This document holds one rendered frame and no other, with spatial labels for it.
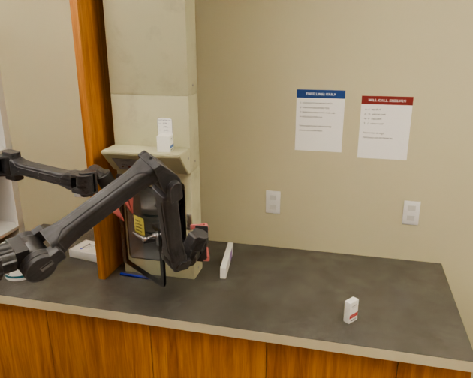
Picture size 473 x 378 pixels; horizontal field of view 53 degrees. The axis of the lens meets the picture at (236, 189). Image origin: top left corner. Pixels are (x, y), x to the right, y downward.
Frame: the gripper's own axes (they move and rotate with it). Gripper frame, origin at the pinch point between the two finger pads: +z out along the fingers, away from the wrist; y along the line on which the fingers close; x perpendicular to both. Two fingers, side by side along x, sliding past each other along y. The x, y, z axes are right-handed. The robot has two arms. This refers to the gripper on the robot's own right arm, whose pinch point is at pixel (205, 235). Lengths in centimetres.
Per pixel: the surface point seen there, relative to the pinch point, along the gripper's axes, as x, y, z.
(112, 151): 36.1, 31.2, 1.4
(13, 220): 131, -26, 54
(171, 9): 13, 81, 12
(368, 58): -56, 62, 55
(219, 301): -5.6, -26.3, -2.2
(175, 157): 10.7, 29.8, 1.0
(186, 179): 10.9, 18.1, 12.3
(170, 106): 16, 47, 12
